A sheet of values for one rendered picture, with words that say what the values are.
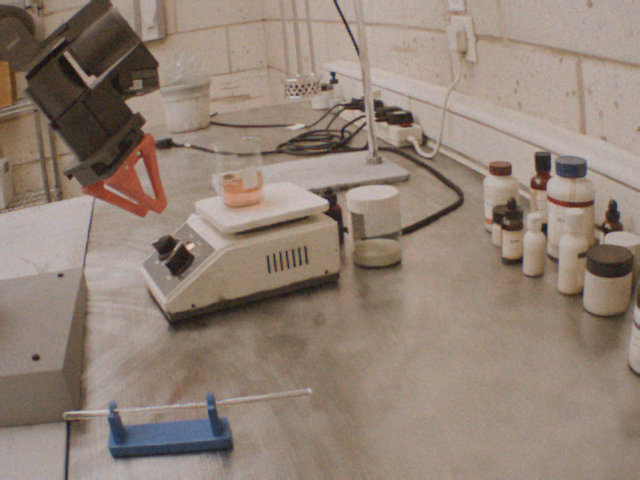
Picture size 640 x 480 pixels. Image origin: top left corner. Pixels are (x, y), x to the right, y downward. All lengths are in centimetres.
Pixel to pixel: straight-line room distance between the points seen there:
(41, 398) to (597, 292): 52
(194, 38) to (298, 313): 254
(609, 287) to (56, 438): 53
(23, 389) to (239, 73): 275
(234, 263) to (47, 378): 27
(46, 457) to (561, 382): 43
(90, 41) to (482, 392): 48
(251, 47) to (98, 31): 258
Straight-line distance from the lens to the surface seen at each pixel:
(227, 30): 325
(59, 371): 61
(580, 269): 76
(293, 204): 81
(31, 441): 62
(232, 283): 78
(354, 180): 118
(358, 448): 54
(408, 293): 79
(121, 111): 73
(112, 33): 70
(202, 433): 56
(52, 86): 71
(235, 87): 326
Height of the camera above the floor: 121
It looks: 19 degrees down
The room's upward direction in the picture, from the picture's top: 6 degrees counter-clockwise
